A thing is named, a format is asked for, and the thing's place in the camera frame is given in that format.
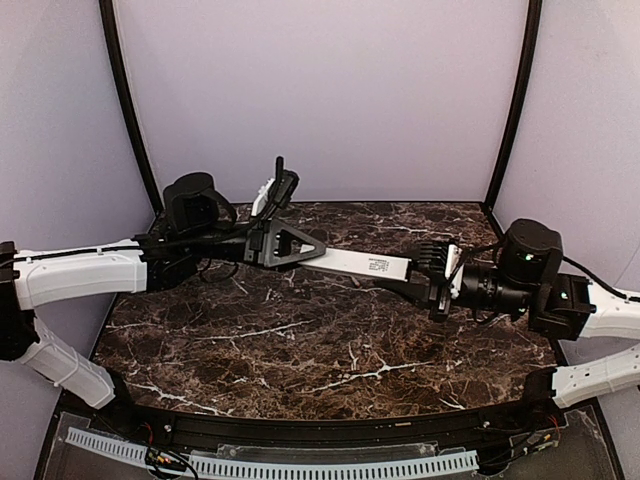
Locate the black left frame post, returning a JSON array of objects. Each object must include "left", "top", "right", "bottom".
[{"left": 98, "top": 0, "right": 163, "bottom": 216}]

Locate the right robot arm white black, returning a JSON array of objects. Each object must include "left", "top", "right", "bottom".
[{"left": 376, "top": 219, "right": 639, "bottom": 341}]

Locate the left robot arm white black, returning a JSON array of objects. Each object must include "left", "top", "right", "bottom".
[{"left": 1, "top": 163, "right": 326, "bottom": 410}]

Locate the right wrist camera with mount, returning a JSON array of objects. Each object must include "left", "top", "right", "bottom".
[{"left": 416, "top": 240, "right": 463, "bottom": 300}]

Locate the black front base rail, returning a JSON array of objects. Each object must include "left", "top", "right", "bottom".
[{"left": 59, "top": 389, "right": 596, "bottom": 461}]

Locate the grey slotted cable duct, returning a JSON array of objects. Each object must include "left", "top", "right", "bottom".
[{"left": 65, "top": 427, "right": 479, "bottom": 479}]

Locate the black frame post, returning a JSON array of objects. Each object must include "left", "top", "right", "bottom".
[
  {"left": 98, "top": 0, "right": 163, "bottom": 216},
  {"left": 483, "top": 0, "right": 543, "bottom": 212}
]

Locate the black right frame post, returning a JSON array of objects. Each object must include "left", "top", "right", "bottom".
[{"left": 483, "top": 0, "right": 543, "bottom": 212}]

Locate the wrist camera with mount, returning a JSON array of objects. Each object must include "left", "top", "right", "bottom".
[
  {"left": 416, "top": 240, "right": 463, "bottom": 300},
  {"left": 251, "top": 156, "right": 300, "bottom": 219}
]

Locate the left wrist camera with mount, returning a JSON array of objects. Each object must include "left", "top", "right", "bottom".
[{"left": 251, "top": 156, "right": 300, "bottom": 219}]

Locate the white remote control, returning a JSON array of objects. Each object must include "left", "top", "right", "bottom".
[{"left": 299, "top": 248, "right": 411, "bottom": 282}]

